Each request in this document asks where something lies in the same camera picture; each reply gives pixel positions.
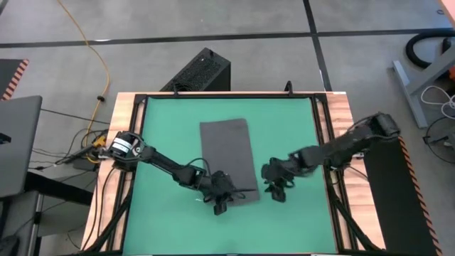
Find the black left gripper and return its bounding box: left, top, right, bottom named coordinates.
left=201, top=170, right=257, bottom=217

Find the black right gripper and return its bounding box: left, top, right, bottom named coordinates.
left=262, top=156, right=298, bottom=203

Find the grey towel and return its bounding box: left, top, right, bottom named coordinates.
left=199, top=118, right=260, bottom=207

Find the green table mat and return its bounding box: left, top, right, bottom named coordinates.
left=123, top=96, right=338, bottom=254

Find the large black orange-striped floor mat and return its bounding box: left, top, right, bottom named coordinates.
left=357, top=134, right=444, bottom=256

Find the black perforated computer tower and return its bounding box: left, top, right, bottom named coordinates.
left=159, top=47, right=231, bottom=92

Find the wooden table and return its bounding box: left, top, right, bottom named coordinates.
left=80, top=91, right=387, bottom=255

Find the grey metal desk leg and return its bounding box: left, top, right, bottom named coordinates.
left=392, top=53, right=455, bottom=129

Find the small black orange-striped floor mat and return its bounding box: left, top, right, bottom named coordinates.
left=0, top=58, right=29, bottom=102

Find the black metal table frame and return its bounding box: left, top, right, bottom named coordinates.
left=83, top=92, right=383, bottom=256

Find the black cable bundle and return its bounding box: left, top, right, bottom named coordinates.
left=30, top=108, right=111, bottom=172

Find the black floor cable loop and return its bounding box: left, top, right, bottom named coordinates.
left=422, top=116, right=455, bottom=161

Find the long yellow power cable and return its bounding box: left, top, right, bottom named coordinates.
left=56, top=0, right=110, bottom=149

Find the white cable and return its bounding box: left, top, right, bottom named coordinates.
left=420, top=85, right=455, bottom=120

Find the black vacuum hose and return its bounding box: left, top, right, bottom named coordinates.
left=405, top=28, right=455, bottom=70

